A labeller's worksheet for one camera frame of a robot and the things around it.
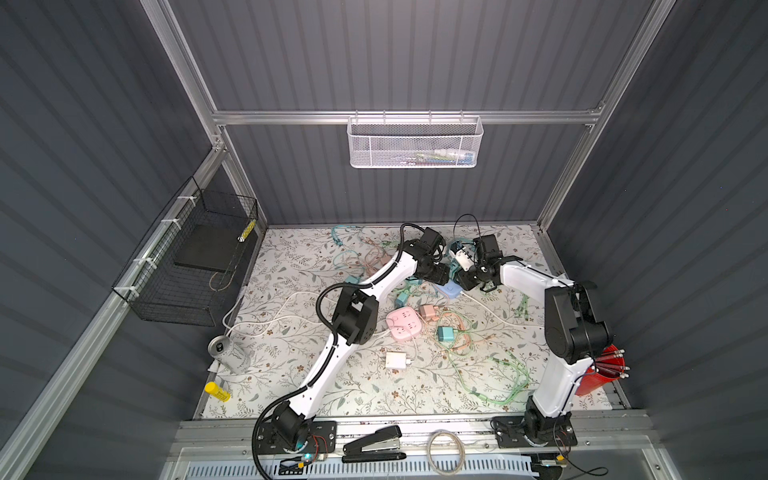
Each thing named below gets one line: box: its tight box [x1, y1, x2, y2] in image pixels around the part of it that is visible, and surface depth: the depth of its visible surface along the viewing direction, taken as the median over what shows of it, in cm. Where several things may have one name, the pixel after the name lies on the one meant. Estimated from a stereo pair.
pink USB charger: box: [419, 305, 439, 321], surface depth 96 cm
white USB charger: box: [386, 352, 411, 369], surface depth 86 cm
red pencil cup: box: [576, 344, 631, 396], surface depth 73 cm
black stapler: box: [342, 425, 407, 463], surface depth 72 cm
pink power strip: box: [386, 306, 422, 339], surface depth 93 cm
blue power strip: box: [436, 280, 463, 299], surface depth 101 cm
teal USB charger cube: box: [437, 326, 454, 341], surface depth 91 cm
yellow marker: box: [204, 381, 231, 403], surface depth 77 cm
